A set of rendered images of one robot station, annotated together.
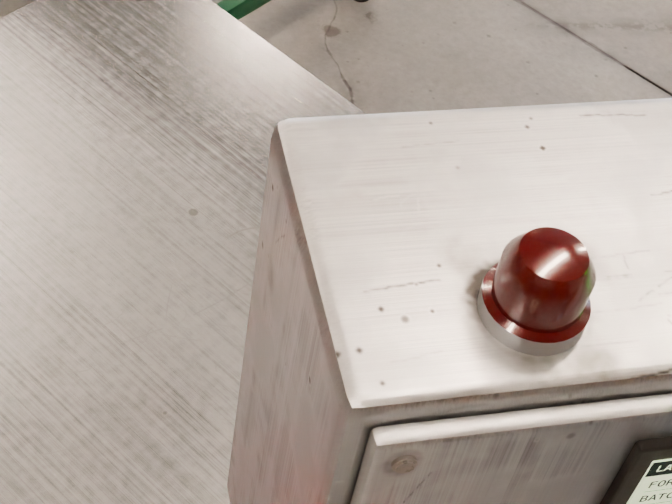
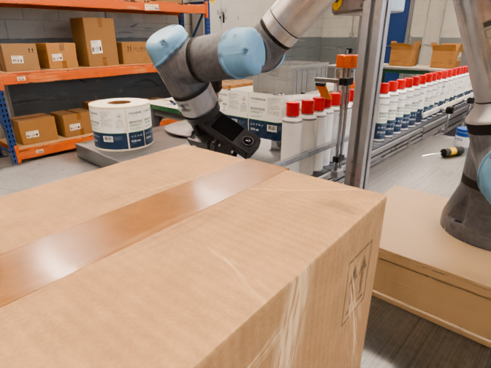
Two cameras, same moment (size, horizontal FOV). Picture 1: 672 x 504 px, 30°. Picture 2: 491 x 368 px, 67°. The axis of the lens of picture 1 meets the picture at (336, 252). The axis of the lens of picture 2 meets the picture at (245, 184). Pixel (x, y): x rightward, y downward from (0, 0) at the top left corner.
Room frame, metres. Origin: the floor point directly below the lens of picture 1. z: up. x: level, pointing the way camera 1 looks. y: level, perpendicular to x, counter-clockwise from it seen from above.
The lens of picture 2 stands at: (0.08, -1.08, 1.24)
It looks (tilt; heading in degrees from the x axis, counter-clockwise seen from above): 22 degrees down; 98
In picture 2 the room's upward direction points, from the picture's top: straight up
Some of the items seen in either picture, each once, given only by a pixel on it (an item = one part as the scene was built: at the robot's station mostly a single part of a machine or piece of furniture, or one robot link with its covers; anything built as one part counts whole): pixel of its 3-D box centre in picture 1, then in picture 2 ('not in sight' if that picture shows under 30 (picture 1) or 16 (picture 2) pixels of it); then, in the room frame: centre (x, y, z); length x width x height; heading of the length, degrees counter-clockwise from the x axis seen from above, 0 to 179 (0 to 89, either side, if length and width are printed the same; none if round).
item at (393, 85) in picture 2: not in sight; (389, 109); (0.41, 0.35, 0.98); 0.05 x 0.05 x 0.20
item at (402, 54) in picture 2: not in sight; (404, 53); (1.69, 5.49, 0.97); 0.47 x 0.41 x 0.37; 54
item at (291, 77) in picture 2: not in sight; (291, 77); (0.00, 2.19, 0.91); 0.60 x 0.40 x 0.22; 61
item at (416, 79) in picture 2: not in sight; (411, 102); (0.54, 0.54, 0.98); 0.05 x 0.05 x 0.20
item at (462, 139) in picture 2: not in sight; (465, 136); (0.74, 0.45, 0.86); 0.07 x 0.07 x 0.07
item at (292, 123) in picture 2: not in sight; (291, 142); (0.07, -0.15, 0.98); 0.05 x 0.05 x 0.20
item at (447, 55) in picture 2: not in sight; (446, 55); (2.21, 5.15, 0.96); 0.43 x 0.42 x 0.37; 145
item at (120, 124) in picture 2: not in sight; (122, 123); (-0.53, 0.12, 0.95); 0.20 x 0.20 x 0.14
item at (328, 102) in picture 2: not in sight; (323, 131); (0.15, -0.02, 0.98); 0.05 x 0.05 x 0.20
